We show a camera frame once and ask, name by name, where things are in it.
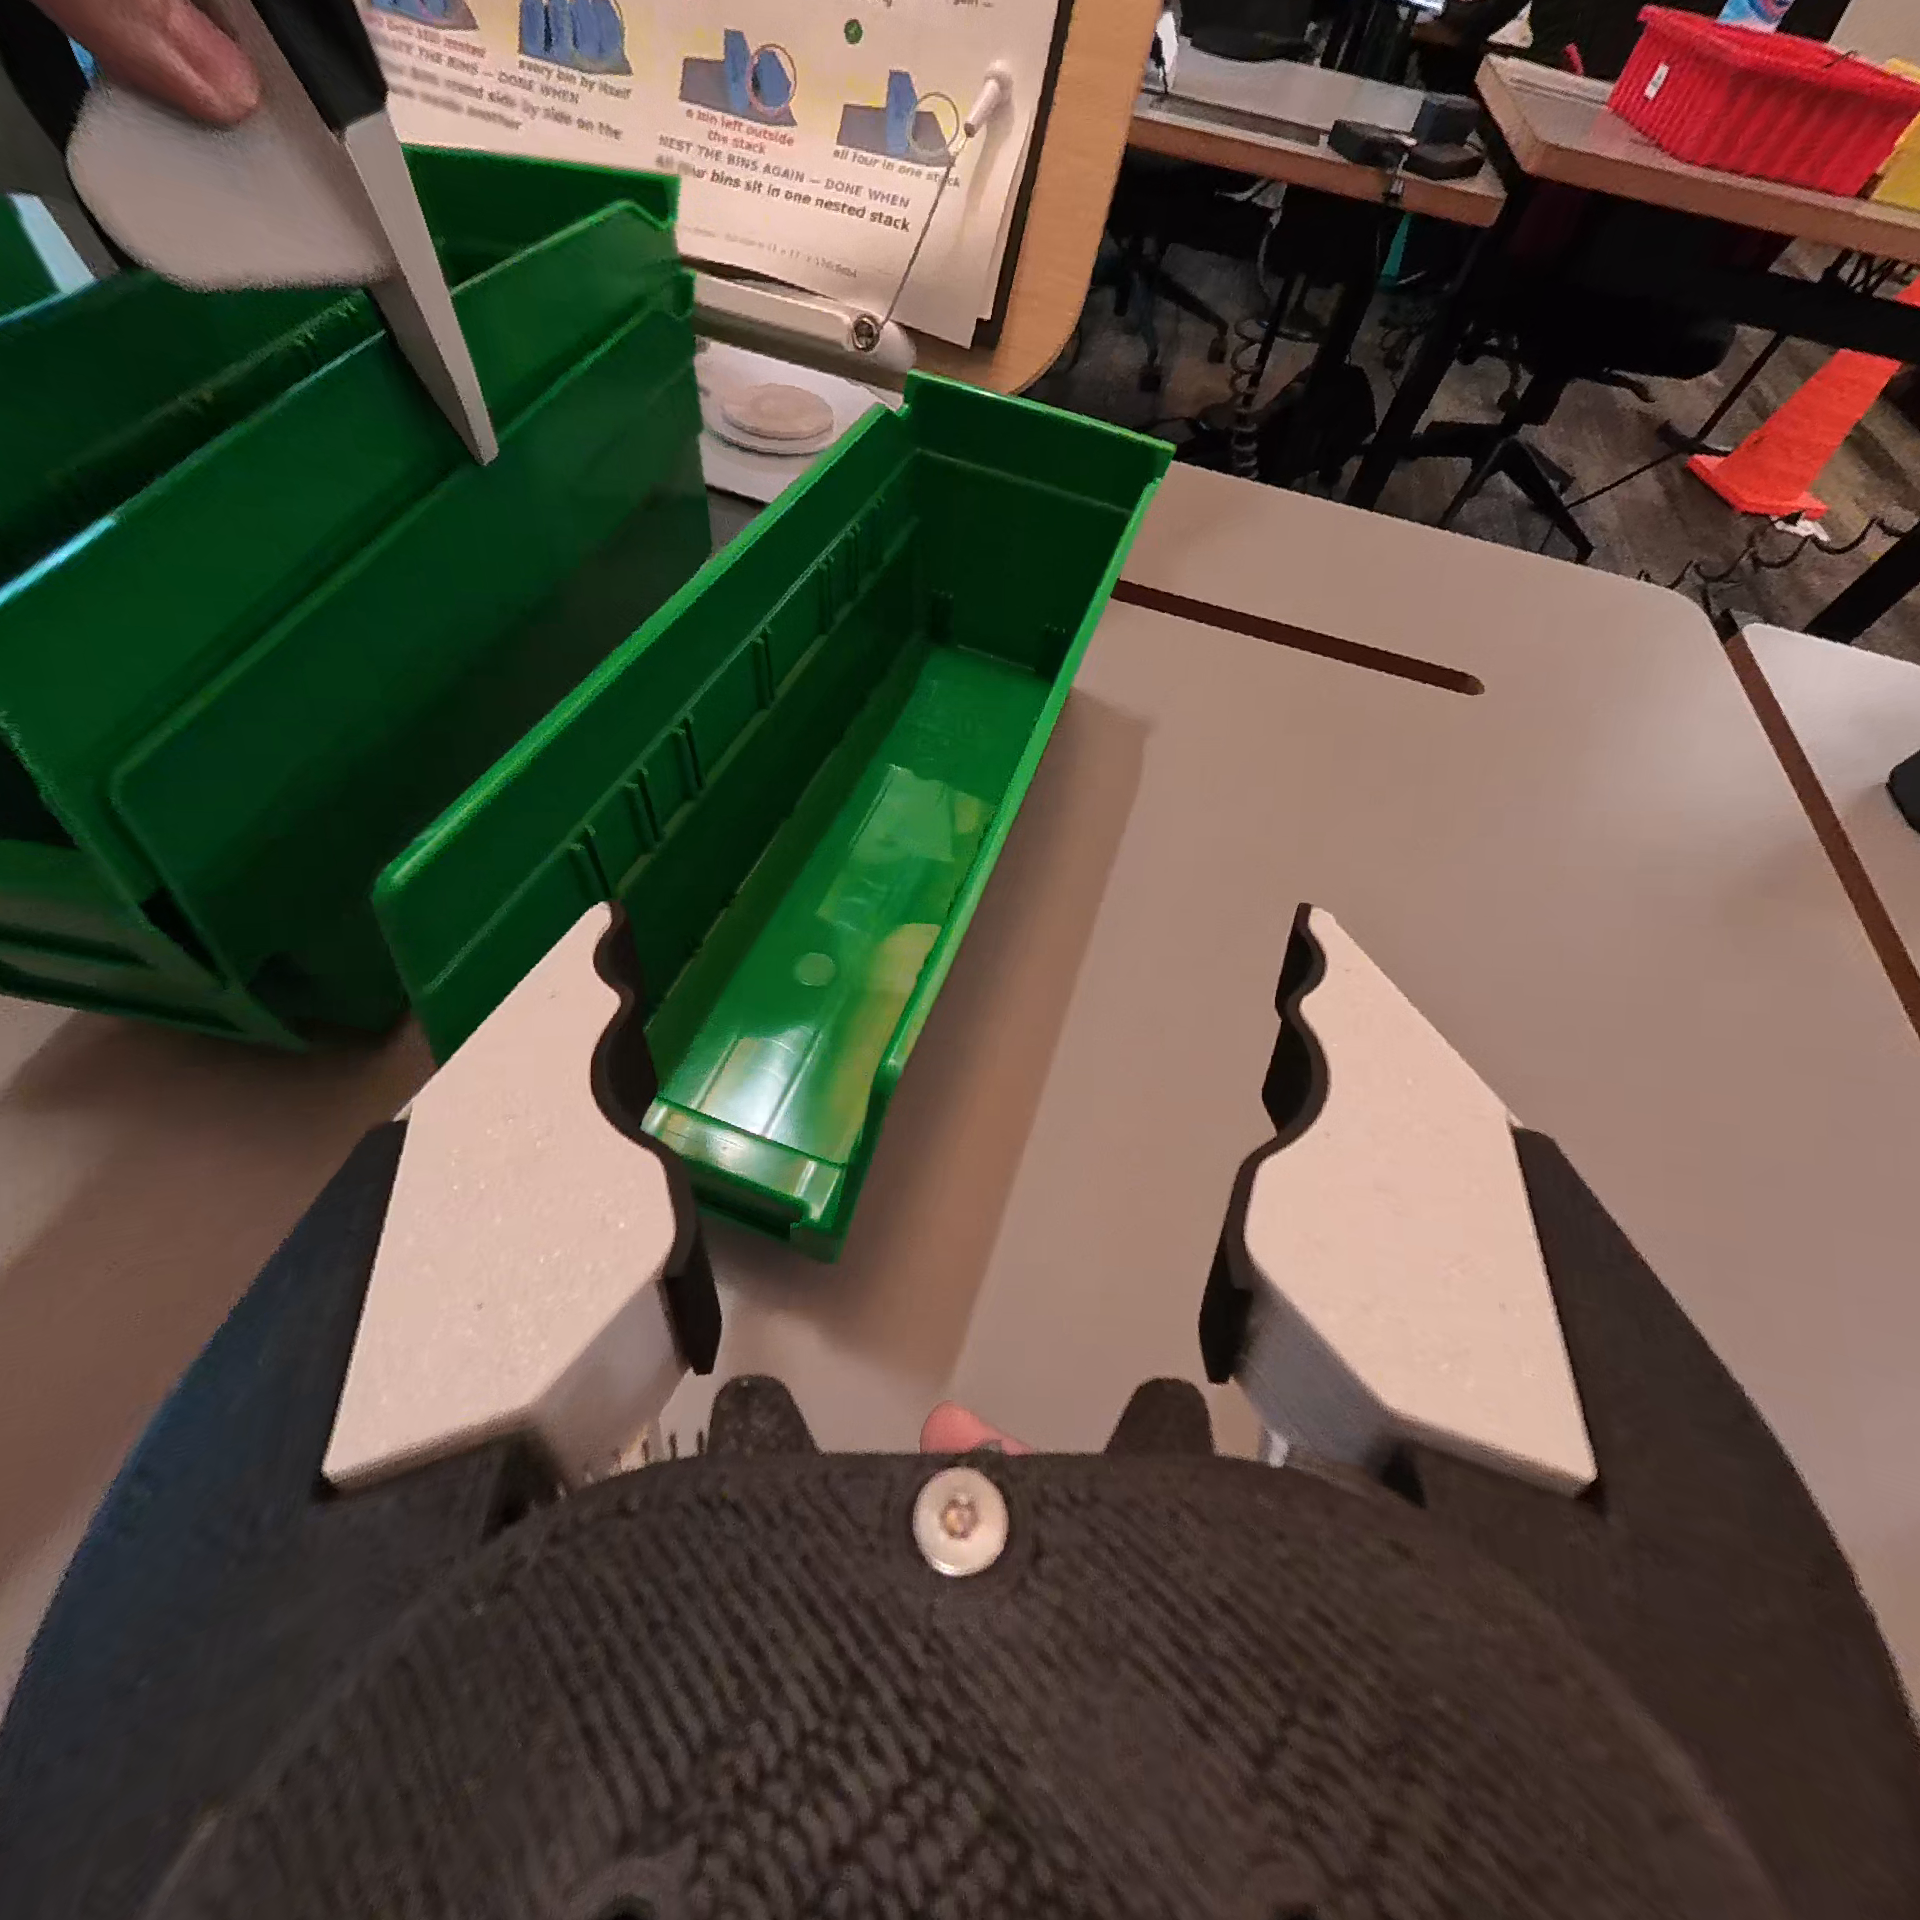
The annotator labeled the wood-edged background desk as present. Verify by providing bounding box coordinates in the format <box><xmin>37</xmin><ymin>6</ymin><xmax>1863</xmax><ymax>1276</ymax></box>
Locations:
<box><xmin>1127</xmin><ymin>37</ymin><xmax>1507</xmax><ymax>227</ymax></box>
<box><xmin>1476</xmin><ymin>53</ymin><xmax>1920</xmax><ymax>267</ymax></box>

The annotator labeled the person's left hand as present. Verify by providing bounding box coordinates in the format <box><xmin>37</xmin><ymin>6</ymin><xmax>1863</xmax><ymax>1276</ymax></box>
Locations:
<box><xmin>28</xmin><ymin>0</ymin><xmax>261</xmax><ymax>124</ymax></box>

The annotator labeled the red plastic basket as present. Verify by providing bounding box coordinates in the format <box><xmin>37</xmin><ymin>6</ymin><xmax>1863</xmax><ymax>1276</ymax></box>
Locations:
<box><xmin>1609</xmin><ymin>2</ymin><xmax>1920</xmax><ymax>195</ymax></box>

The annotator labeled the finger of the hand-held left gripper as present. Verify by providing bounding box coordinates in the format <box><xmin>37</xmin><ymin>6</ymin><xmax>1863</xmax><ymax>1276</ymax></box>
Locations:
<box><xmin>67</xmin><ymin>60</ymin><xmax>501</xmax><ymax>467</ymax></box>

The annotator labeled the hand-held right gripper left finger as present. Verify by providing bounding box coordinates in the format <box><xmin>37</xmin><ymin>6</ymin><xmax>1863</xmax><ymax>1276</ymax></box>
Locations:
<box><xmin>324</xmin><ymin>900</ymin><xmax>725</xmax><ymax>1492</ymax></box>

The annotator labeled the orange traffic cone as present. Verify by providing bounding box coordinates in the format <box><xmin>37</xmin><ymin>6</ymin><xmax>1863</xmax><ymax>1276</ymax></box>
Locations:
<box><xmin>1687</xmin><ymin>349</ymin><xmax>1920</xmax><ymax>523</ymax></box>

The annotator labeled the pale desk with cable slot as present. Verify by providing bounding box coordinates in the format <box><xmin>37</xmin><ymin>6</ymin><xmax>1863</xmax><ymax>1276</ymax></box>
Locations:
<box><xmin>0</xmin><ymin>458</ymin><xmax>1920</xmax><ymax>1711</ymax></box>

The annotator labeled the black office chair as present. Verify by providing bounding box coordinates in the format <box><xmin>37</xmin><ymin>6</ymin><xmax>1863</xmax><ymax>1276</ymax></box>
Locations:
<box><xmin>1439</xmin><ymin>256</ymin><xmax>1740</xmax><ymax>565</ymax></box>

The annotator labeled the printed instruction sheet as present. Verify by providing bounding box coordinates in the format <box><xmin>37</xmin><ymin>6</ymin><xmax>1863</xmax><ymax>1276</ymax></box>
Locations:
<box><xmin>356</xmin><ymin>0</ymin><xmax>1078</xmax><ymax>349</ymax></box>

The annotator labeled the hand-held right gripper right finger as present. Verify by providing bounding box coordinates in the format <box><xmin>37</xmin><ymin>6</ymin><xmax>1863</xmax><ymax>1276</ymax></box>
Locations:
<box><xmin>1199</xmin><ymin>905</ymin><xmax>1601</xmax><ymax>1499</ymax></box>

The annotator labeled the wire page holder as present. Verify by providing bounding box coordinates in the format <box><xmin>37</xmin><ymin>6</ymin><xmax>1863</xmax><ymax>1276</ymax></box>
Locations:
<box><xmin>857</xmin><ymin>68</ymin><xmax>1009</xmax><ymax>349</ymax></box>

